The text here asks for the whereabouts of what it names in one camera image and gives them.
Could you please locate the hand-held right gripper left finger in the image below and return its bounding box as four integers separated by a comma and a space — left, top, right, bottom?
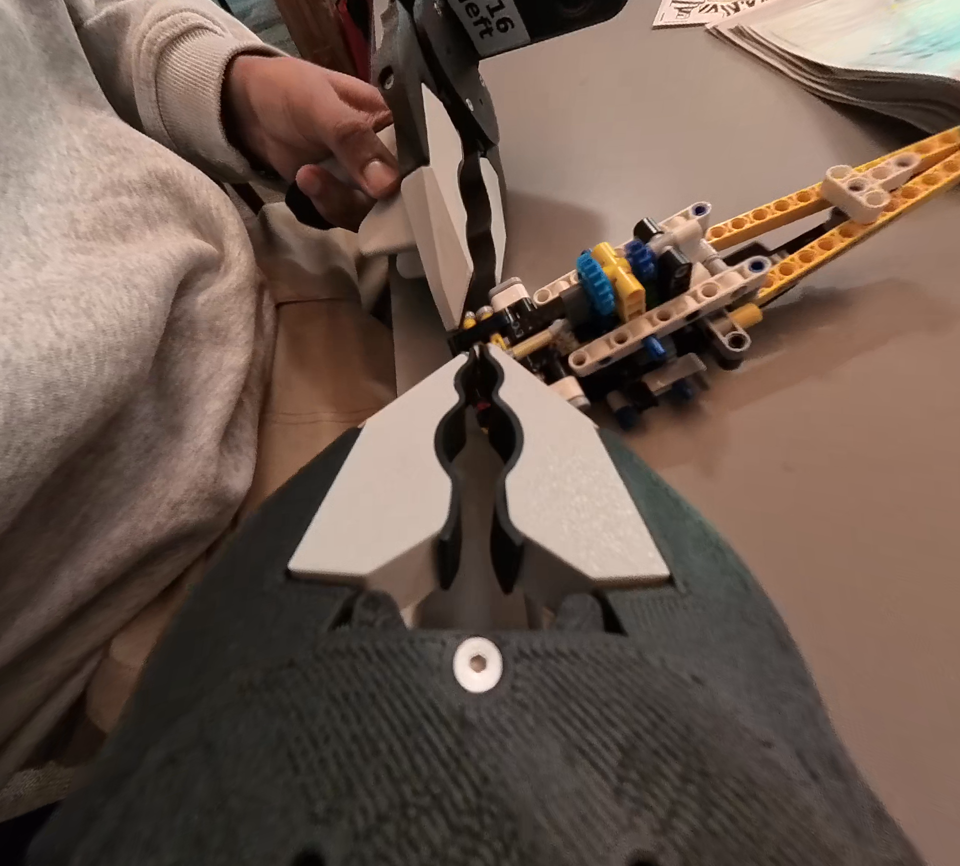
287, 349, 481, 614

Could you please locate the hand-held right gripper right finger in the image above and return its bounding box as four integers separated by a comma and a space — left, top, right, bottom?
480, 343, 672, 614

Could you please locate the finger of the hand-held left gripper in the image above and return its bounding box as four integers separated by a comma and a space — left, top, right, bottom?
459, 140, 509, 299
401, 85, 485, 335

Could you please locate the yellow and white lego model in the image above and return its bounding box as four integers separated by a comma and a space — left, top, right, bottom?
448, 126, 960, 430

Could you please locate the person's left forearm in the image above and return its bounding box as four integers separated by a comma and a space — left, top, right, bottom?
0, 0, 305, 185

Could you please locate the person's left hand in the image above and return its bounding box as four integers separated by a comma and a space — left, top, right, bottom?
223, 60, 406, 231

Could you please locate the open instruction booklet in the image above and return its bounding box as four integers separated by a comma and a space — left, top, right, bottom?
707, 0, 960, 134

